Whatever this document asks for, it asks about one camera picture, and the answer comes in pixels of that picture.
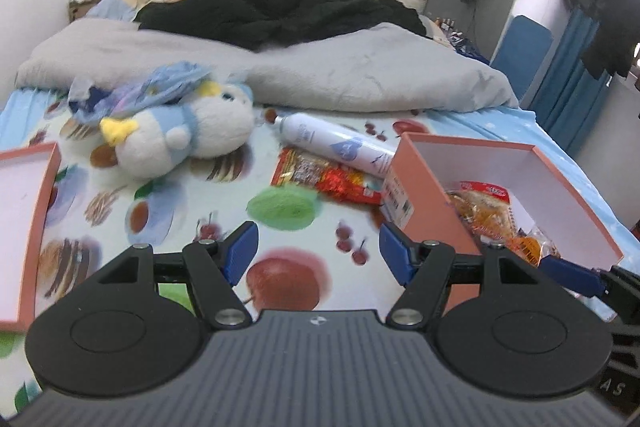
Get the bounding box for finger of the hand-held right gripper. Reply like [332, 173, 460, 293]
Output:
[539, 255, 640, 309]

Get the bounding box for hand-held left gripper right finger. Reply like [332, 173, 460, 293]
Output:
[378, 222, 544, 329]

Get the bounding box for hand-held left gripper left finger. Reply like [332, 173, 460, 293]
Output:
[92, 220, 260, 329]

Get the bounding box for pink cardboard box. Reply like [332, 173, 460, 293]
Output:
[382, 131, 625, 309]

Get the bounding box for clear yellow snack packet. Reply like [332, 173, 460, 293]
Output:
[444, 180, 517, 244]

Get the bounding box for fruit printed sheet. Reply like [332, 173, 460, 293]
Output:
[0, 104, 441, 413]

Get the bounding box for clear red orange snack packet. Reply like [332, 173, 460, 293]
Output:
[271, 148, 332, 188]

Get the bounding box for white spray bottle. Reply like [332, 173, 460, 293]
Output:
[272, 111, 399, 178]

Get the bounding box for white and blue plush toy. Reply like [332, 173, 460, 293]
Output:
[99, 79, 256, 180]

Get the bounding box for light blue plastic bag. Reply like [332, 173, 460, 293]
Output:
[67, 60, 217, 126]

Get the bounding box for blue curtain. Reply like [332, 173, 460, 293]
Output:
[529, 9, 614, 158]

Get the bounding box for grey duvet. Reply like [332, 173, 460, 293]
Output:
[14, 17, 519, 114]

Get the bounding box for pink box lid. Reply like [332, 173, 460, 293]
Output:
[0, 141, 62, 334]

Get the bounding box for group of small bottles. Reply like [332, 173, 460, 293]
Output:
[434, 16, 482, 54]

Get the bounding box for blue chair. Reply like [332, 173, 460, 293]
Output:
[489, 14, 554, 101]

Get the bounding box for black clothes heap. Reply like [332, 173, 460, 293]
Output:
[134, 0, 427, 54]

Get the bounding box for hanging dark clothes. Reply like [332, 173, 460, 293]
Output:
[569, 0, 640, 81]

